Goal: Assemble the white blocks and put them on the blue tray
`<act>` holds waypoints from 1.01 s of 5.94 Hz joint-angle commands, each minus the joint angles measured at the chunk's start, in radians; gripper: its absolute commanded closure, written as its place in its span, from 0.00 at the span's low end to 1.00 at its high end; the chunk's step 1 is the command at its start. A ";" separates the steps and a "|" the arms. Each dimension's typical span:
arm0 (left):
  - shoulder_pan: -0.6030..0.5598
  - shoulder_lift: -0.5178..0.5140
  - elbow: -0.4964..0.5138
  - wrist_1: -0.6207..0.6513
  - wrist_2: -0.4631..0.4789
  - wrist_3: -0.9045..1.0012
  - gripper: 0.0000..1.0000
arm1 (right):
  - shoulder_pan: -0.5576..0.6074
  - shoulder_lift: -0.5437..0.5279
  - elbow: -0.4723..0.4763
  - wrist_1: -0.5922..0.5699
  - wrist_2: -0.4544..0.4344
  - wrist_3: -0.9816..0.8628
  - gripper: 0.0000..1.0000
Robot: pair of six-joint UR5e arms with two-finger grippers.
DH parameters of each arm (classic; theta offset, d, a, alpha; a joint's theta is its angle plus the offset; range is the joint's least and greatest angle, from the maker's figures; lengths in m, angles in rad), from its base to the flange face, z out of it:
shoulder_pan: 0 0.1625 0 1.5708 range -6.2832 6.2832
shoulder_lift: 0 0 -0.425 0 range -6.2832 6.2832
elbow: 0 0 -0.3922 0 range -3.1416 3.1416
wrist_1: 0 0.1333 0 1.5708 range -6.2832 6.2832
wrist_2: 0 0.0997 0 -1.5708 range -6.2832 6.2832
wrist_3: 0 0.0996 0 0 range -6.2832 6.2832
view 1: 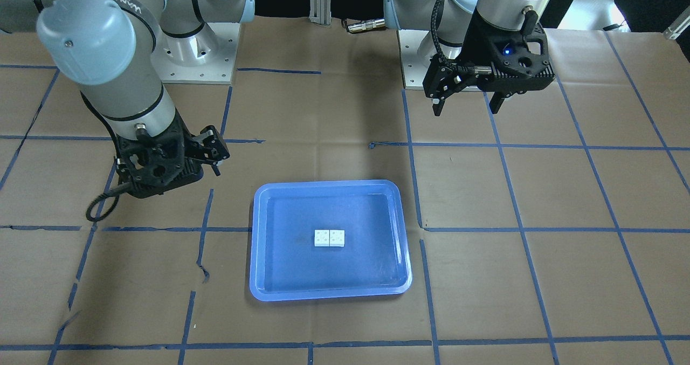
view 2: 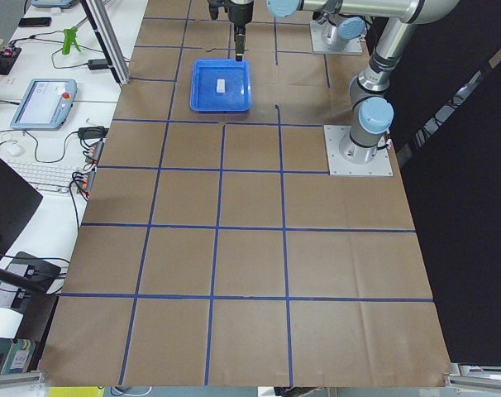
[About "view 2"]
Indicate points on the white computer mouse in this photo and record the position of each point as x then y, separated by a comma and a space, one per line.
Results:
15, 150

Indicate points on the white keyboard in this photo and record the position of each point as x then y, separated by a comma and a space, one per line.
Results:
46, 178

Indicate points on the blue plastic tray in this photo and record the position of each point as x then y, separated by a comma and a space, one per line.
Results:
206, 72

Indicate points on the black smartphone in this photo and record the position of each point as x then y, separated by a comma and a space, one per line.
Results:
34, 22

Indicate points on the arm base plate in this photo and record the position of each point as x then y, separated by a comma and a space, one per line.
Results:
345, 158
341, 39

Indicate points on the green handled reacher grabber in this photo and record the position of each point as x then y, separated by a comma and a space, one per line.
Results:
70, 40

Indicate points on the black power adapter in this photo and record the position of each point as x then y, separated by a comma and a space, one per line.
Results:
97, 64

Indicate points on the aluminium frame post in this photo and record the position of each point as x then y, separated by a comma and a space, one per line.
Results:
101, 24

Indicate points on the black monitor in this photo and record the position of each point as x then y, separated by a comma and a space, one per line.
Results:
18, 203

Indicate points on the teach pendant tablet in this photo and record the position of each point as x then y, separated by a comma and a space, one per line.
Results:
45, 104

